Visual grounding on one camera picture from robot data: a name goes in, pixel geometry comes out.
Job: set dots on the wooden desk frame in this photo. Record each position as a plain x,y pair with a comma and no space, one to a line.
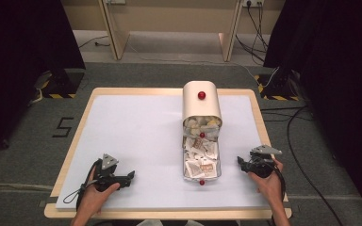
116,34

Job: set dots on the pile of white flat packets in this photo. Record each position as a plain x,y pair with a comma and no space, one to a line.
201,160

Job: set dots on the white table mat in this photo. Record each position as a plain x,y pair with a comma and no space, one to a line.
138,141

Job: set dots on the pile of pale crumpled packets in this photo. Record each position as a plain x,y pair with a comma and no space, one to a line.
201,124

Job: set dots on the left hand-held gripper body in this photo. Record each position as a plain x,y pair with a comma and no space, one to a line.
105,175

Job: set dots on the long open metal drawer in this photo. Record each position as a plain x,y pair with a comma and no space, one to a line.
185,157

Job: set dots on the person's left hand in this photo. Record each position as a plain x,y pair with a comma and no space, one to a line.
91,199

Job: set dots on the black stand base striped tape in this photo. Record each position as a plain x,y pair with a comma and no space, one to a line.
276,89
62,84

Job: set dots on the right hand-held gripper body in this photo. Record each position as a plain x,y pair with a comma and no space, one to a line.
260,166

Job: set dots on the person's right hand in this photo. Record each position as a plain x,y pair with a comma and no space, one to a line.
270,186

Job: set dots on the black curtain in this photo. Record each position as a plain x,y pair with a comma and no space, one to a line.
22,62
336,78

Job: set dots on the wooden table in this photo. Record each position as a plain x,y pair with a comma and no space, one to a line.
75,135

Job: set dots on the white wall socket strip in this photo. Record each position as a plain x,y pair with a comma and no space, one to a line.
253,2

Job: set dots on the short open metal drawer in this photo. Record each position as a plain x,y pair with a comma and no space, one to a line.
186,133

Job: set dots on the cream rounded lid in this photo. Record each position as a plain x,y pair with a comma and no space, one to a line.
198,106

